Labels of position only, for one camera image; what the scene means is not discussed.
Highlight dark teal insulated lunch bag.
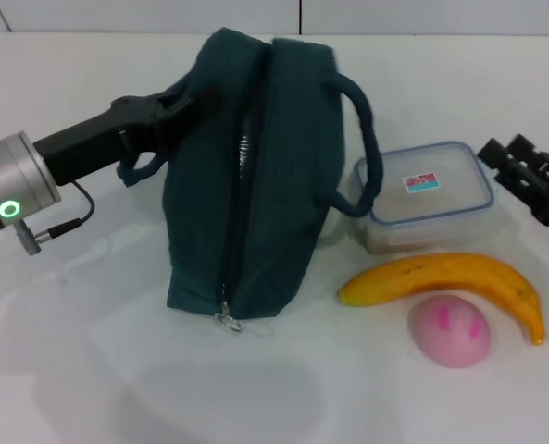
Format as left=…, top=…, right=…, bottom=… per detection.
left=118, top=27, right=386, bottom=325

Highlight pink egg-shaped ball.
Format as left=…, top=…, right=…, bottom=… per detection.
left=407, top=294, right=493, bottom=369

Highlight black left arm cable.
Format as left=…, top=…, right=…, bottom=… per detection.
left=17, top=179, right=95, bottom=256

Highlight yellow banana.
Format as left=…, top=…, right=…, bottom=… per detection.
left=336, top=253, right=547, bottom=347

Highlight clear blue-rimmed food container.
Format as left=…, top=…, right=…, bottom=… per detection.
left=353, top=141, right=496, bottom=255

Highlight metal zipper pull ring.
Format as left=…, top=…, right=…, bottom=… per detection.
left=213, top=300, right=246, bottom=335

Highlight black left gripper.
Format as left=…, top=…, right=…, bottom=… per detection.
left=32, top=85, right=220, bottom=188

